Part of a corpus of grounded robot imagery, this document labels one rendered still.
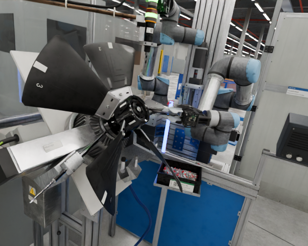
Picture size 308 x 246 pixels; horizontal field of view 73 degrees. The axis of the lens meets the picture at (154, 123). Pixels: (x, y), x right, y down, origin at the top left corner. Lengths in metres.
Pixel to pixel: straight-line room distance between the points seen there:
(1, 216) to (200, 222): 1.18
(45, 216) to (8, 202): 0.49
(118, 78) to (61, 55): 0.27
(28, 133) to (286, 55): 2.34
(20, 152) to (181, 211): 1.05
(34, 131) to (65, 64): 0.22
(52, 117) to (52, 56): 0.29
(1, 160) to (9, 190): 0.90
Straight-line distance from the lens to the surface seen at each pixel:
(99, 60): 0.92
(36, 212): 1.14
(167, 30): 1.09
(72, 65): 0.69
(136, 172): 0.94
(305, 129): 1.07
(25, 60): 0.98
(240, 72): 1.16
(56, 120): 0.89
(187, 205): 1.40
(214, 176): 1.23
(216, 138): 1.03
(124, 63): 0.92
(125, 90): 0.85
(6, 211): 1.59
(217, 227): 1.42
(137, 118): 0.73
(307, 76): 2.56
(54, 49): 0.69
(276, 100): 2.55
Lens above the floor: 1.41
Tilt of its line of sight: 17 degrees down
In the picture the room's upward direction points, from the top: 8 degrees clockwise
